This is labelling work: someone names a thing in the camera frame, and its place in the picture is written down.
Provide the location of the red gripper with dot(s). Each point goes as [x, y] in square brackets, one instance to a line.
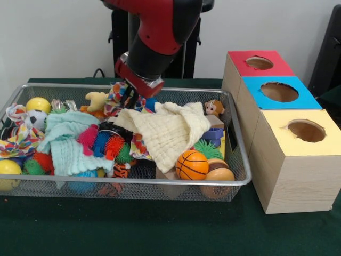
[125, 73]

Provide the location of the colourful dotted cloth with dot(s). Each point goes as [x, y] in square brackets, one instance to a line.
[114, 93]

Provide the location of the cream muslin cloth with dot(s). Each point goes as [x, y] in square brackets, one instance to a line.
[170, 133]

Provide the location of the mint muslin cloth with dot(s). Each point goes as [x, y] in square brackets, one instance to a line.
[66, 154]

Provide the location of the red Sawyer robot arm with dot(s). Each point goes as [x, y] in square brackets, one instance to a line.
[160, 26]

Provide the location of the shallow clear mesh bin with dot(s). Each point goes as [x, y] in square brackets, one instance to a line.
[238, 160]

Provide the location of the wooden box with three holes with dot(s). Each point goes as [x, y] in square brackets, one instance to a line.
[301, 181]

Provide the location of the yellow plush toy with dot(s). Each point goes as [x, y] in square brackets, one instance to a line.
[94, 101]

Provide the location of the multicolour spiky caterpillar toy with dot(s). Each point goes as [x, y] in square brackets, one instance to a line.
[114, 144]

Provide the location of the brown monkey plush toy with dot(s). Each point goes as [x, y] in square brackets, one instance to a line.
[214, 107]

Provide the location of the yellow ball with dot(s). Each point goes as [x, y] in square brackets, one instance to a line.
[38, 104]

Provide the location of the orange toy basketball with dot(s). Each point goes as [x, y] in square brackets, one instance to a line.
[191, 164]

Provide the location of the small soccer ball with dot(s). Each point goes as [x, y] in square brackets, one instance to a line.
[36, 118]

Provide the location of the white colourful patterned cloth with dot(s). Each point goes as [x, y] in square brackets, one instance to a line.
[18, 138]

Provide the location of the toy burger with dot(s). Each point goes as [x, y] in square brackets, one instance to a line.
[221, 173]

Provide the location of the dark green tablecloth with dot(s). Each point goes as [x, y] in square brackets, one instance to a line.
[160, 226]

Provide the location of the side table with green cloth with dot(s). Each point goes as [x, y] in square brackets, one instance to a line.
[333, 98]

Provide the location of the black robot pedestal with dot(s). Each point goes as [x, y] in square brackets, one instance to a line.
[120, 40]

